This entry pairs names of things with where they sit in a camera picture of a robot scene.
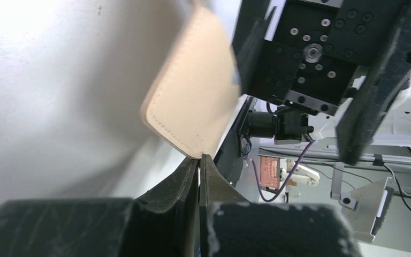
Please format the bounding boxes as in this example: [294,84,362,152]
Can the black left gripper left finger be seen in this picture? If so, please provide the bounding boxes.
[0,158,198,256]

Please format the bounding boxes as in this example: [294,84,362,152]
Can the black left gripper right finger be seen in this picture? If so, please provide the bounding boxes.
[199,155,361,256]

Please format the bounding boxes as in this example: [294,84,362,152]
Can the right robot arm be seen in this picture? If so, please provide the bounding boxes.
[232,1,411,165]

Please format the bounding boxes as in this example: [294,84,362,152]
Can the aluminium front frame rail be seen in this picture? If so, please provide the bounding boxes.
[260,147,411,170]

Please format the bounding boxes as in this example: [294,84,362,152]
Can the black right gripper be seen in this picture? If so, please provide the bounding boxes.
[232,0,411,165]

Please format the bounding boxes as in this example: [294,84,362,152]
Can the beige leather card holder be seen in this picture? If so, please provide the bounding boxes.
[140,1,241,159]

